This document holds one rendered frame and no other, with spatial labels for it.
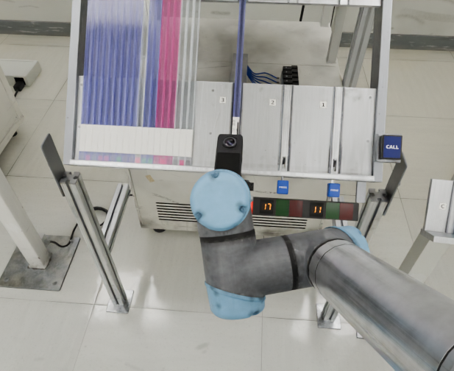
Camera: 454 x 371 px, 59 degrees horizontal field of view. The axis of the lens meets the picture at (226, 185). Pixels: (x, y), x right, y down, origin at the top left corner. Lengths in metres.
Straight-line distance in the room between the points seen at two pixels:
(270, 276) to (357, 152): 0.47
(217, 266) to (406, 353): 0.26
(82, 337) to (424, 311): 1.30
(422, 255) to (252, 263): 0.82
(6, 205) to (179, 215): 0.58
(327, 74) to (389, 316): 1.13
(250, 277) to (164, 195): 0.97
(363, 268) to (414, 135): 1.90
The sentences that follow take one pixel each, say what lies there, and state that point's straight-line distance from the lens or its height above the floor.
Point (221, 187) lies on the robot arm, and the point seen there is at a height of 0.99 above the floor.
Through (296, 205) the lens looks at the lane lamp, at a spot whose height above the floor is 0.66.
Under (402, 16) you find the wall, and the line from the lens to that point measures 2.96.
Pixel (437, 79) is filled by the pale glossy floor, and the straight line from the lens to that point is 2.82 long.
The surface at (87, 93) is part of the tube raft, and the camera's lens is 0.97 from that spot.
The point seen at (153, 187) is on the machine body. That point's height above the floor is 0.31.
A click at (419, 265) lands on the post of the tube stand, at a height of 0.33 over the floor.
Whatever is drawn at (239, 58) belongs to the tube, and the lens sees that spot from 0.92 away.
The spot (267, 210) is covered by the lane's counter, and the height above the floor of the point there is 0.65.
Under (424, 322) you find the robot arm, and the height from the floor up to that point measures 1.06.
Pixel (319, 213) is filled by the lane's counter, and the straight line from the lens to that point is 0.92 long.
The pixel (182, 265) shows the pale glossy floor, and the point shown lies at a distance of 1.59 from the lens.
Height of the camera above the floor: 1.35
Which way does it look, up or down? 47 degrees down
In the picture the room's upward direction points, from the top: straight up
